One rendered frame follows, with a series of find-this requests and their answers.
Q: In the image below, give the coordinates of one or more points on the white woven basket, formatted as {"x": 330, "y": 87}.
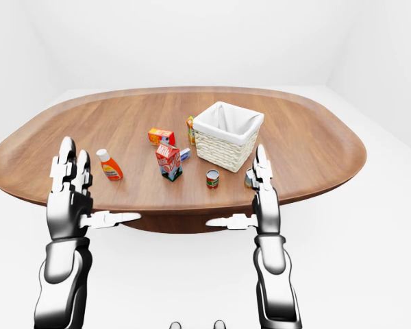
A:
{"x": 227, "y": 135}

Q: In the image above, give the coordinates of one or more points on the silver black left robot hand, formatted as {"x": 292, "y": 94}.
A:
{"x": 64, "y": 212}

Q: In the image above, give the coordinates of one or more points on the orange bottle with white cap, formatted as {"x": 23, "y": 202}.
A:
{"x": 110, "y": 166}

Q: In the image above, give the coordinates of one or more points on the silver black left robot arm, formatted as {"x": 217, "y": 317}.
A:
{"x": 60, "y": 284}

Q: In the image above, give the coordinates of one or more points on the small blue white box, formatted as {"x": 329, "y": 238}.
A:
{"x": 185, "y": 154}

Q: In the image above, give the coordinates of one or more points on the red green soup can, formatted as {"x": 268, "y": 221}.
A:
{"x": 212, "y": 179}

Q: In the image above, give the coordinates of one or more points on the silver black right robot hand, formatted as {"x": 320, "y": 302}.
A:
{"x": 268, "y": 212}

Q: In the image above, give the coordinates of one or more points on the small dark rounded shape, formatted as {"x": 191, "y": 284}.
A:
{"x": 220, "y": 324}
{"x": 175, "y": 325}

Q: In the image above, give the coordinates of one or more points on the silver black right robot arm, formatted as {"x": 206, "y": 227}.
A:
{"x": 275, "y": 281}

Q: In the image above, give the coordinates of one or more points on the orange red food box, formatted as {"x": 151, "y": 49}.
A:
{"x": 161, "y": 136}

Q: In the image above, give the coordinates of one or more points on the red and white milk carton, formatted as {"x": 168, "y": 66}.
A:
{"x": 169, "y": 162}

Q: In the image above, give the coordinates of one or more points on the orange yellow juice carton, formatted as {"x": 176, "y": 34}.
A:
{"x": 190, "y": 130}

